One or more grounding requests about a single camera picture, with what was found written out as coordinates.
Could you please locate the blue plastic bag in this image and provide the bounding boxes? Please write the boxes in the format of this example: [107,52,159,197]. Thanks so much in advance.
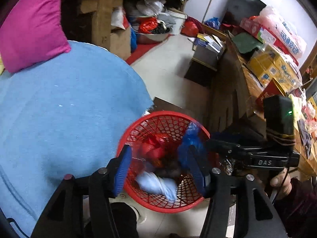
[177,121,207,169]

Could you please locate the clear plastic bag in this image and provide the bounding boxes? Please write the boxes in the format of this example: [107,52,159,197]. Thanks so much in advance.
[219,157,236,176]

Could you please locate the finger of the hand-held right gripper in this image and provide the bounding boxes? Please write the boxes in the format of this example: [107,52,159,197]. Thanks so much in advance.
[207,132,253,155]

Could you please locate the cardboard box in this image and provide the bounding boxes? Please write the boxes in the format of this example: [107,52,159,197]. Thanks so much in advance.
[110,26,132,60]

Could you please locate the red plastic basket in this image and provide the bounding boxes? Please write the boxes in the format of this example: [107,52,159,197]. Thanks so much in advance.
[116,111,211,214]

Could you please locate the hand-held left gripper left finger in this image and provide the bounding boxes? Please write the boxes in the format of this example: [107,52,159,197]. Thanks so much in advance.
[31,144,132,238]

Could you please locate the blue white carton box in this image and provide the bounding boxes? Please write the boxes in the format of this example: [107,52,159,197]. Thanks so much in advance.
[136,171,177,201]

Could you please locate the metal basin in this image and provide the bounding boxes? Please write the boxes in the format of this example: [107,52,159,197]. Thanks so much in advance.
[132,26,174,44]

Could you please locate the magenta pillow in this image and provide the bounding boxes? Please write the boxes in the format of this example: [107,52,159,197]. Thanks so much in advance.
[0,0,72,73]

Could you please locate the pink printed plastic bag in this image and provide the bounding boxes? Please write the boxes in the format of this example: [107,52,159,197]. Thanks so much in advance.
[260,5,307,60]

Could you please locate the red floor mat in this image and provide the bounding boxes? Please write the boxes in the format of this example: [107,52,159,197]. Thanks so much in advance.
[126,33,171,65]

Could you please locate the person's right hand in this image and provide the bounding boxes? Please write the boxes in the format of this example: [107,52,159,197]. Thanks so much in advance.
[264,171,293,200]

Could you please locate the red plastic bag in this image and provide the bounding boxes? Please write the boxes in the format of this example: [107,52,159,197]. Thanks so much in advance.
[139,134,179,166]

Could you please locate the black television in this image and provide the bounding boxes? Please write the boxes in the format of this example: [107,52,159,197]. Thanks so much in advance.
[220,0,267,26]

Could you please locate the yellow carton box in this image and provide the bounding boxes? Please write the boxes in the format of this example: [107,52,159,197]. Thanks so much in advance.
[248,46,301,92]

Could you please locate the white bucket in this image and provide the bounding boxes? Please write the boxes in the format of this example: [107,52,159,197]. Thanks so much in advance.
[166,10,187,35]

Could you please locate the person's right forearm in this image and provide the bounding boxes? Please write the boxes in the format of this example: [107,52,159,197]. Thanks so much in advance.
[275,177,317,238]

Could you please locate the wooden table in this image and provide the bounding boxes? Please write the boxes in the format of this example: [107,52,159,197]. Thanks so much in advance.
[62,0,192,60]

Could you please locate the stack of boxes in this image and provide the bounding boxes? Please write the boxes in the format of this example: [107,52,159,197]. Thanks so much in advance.
[184,32,226,87]

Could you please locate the wooden sideboard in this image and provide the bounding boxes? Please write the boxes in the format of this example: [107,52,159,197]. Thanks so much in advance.
[208,25,317,179]

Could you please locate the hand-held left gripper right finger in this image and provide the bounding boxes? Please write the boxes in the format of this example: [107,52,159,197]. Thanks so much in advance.
[188,145,288,238]

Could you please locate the red gift box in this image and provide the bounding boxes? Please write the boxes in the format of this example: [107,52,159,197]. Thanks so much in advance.
[255,78,288,107]

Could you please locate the blue blanket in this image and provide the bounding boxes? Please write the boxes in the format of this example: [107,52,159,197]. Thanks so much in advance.
[0,41,155,237]

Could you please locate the grey plastic bag wad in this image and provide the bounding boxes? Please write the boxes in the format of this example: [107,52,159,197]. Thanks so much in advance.
[154,162,182,179]

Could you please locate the dark green folder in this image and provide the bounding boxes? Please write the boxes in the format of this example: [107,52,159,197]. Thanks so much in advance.
[231,33,263,54]

